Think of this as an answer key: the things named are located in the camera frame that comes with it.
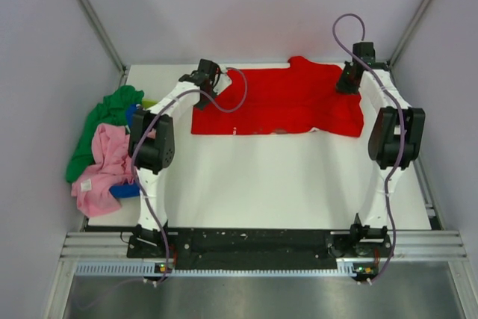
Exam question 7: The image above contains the red t shirt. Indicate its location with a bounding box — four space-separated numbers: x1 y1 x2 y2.
191 56 364 137

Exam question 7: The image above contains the green t shirt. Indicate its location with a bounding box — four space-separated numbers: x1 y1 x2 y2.
65 85 144 184

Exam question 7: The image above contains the grey slotted cable duct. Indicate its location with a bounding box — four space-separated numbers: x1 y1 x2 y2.
75 261 357 278

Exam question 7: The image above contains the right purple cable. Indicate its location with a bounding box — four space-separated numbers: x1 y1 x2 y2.
332 13 408 283

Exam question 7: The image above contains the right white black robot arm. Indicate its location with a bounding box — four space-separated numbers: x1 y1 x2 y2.
335 41 426 256

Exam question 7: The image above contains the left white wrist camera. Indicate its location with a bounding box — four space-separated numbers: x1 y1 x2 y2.
212 67 232 96

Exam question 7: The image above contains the lime green tray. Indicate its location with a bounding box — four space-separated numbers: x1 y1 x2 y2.
141 99 158 108

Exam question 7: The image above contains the blue t shirt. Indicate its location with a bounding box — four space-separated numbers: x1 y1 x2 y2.
109 104 140 199

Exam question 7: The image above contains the pink t shirt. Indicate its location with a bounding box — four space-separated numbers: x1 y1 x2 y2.
71 123 137 218

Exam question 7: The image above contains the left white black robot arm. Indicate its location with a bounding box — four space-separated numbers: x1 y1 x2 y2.
128 59 231 257

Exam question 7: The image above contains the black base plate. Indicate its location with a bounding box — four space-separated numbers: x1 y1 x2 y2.
127 225 391 270

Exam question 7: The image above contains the purple cable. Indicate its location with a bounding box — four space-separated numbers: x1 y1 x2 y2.
130 67 249 285
332 13 408 283

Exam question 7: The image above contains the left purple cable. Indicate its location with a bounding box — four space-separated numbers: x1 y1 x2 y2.
130 67 249 285

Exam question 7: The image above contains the left aluminium frame post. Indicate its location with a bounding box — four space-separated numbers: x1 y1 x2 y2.
76 0 127 75

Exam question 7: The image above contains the aluminium frame post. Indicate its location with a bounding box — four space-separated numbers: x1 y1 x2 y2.
388 0 434 69
76 0 127 75

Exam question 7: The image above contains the right aluminium frame post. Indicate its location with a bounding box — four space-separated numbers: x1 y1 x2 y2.
388 0 434 69

